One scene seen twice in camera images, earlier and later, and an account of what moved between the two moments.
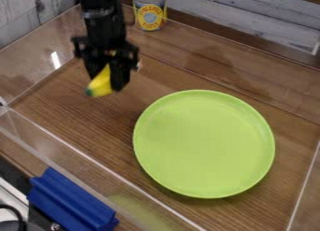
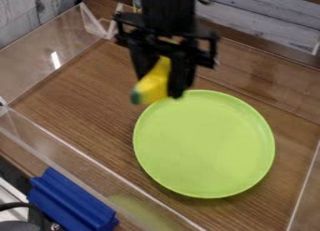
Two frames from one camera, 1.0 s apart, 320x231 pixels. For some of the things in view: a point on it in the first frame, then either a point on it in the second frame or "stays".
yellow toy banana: x=101 y=85 → x=153 y=88
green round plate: x=204 y=143 stays
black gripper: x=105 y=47 → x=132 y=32
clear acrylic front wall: x=33 y=149 stays
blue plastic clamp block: x=67 y=205 stays
